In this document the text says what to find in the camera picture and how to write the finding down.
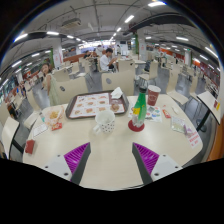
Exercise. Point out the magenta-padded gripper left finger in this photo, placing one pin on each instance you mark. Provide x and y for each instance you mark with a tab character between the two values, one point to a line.
75	158

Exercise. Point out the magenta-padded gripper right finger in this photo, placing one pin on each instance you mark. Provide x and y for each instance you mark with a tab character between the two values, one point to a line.
146	158

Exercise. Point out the green drink bottle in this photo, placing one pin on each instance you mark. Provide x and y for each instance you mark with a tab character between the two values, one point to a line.
140	108

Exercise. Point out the flat round red coaster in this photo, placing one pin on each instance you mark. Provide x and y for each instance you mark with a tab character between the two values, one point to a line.
131	126

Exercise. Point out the colourful sticker sheet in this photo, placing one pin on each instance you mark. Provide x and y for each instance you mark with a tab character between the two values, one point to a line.
154	115

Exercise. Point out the white paper slip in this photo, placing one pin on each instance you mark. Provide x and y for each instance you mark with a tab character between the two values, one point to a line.
40	130

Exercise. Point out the clear plastic bag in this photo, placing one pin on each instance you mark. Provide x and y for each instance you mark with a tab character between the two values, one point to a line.
178	124

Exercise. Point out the red pouch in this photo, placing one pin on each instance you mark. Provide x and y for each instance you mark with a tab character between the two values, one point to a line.
30	146

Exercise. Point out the snack bag with fries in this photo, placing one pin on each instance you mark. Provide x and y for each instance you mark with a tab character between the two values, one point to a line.
53	116

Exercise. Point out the white polka-dot mug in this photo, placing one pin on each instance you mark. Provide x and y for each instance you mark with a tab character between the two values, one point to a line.
106	121

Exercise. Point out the small red sachet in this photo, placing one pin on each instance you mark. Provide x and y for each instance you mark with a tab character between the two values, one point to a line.
166	113

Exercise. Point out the small clear bottle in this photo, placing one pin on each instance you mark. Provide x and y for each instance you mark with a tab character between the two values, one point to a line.
42	116

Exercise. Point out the brown food tray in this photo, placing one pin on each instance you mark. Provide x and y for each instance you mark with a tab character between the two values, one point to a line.
86	106

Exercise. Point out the red paper cup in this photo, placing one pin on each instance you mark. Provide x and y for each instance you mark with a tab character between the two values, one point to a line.
153	95

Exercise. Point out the white black-edged side table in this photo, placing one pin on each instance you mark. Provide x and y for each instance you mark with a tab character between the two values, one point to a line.
208	101
8	133

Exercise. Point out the crumpled white napkin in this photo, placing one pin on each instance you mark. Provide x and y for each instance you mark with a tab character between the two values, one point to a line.
116	93

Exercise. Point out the person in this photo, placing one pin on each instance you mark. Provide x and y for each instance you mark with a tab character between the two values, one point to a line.
106	61
50	85

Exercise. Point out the beige chairs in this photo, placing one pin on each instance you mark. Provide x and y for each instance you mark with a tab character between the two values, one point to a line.
118	81

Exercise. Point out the ceiling lights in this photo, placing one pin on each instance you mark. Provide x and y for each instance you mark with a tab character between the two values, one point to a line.
52	33

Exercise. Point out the ceiling air conditioner unit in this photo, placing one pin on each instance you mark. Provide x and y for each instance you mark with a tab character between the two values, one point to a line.
71	23

